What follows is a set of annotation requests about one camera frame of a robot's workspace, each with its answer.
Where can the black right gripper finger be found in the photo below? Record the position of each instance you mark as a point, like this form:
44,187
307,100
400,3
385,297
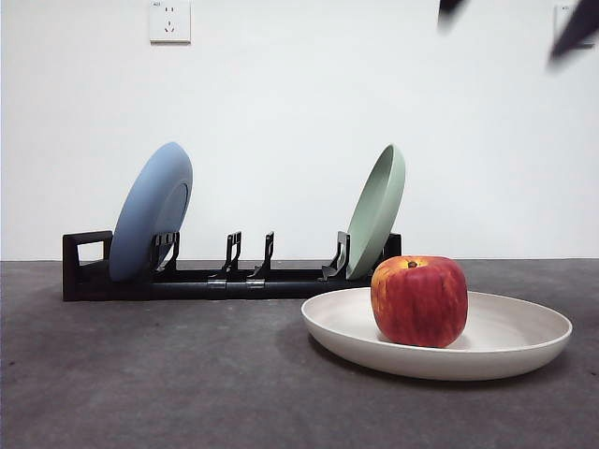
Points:
582,25
453,7

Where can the blue plate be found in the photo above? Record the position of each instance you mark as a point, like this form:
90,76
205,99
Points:
145,210

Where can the white wall socket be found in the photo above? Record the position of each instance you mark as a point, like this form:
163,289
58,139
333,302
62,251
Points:
561,18
170,23

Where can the pale green plate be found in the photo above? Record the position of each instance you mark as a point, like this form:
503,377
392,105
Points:
374,210

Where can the cream yellow plate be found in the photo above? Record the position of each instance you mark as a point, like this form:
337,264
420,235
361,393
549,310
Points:
337,327

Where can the red apple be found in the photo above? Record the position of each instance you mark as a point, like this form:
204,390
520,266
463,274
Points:
421,304

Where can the black plate rack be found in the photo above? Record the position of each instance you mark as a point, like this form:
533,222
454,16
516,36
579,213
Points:
112,287

